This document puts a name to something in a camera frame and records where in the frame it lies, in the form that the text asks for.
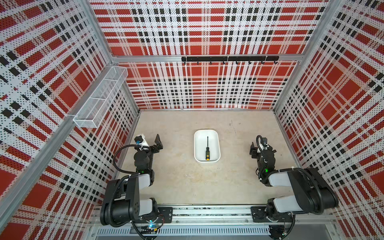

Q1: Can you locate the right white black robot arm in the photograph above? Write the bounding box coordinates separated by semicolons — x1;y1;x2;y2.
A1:
250;135;339;222

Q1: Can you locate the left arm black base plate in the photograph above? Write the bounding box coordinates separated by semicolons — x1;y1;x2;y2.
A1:
134;207;174;224

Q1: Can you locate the aluminium front mounting rail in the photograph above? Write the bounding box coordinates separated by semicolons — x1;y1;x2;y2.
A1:
84;205;342;240

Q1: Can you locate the black yellow handled screwdriver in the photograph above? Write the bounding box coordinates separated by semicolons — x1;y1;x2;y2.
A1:
205;137;211;161

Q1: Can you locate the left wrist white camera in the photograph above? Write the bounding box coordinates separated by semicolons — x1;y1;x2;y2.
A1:
134;135;149;147

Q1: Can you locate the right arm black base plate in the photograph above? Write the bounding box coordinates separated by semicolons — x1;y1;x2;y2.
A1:
251;206;293;224

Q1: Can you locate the white rectangular plastic bin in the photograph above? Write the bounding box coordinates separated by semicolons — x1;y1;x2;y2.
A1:
194;130;221;164

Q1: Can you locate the white wire mesh wall basket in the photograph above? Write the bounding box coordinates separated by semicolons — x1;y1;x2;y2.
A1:
74;66;128;129

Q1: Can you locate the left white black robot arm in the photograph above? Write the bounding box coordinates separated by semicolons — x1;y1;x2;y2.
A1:
100;135;163;228

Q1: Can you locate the black wall hook rail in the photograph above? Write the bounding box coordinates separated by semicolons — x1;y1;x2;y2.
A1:
181;56;280;63

